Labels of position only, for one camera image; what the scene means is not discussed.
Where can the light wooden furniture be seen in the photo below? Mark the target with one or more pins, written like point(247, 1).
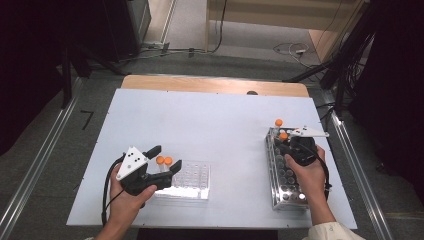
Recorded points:
point(283, 13)

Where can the black cabinet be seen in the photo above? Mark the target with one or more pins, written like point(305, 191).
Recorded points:
point(123, 26)

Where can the person's left hand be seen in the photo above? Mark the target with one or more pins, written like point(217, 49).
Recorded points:
point(126, 206)

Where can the black metal stand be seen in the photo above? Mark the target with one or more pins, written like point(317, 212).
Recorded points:
point(66, 76)

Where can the grey power strip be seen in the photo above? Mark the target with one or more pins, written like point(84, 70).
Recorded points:
point(156, 45)

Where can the perforated metal tube rack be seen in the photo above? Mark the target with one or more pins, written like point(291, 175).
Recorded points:
point(283, 190)

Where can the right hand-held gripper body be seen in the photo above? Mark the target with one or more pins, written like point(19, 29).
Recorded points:
point(303, 150)

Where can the clear plastic well plate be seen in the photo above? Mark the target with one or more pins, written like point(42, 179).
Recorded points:
point(193, 181)

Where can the wooden table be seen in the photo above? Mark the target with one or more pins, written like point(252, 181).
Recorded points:
point(200, 85)

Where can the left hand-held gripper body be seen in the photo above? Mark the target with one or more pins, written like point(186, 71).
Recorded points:
point(136, 181)

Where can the white table board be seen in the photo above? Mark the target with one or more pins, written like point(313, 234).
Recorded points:
point(200, 126)

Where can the person's right hand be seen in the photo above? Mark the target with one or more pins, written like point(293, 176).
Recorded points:
point(311, 180)

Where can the aluminium floor rail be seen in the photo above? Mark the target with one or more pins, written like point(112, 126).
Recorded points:
point(346, 140)
point(36, 166)

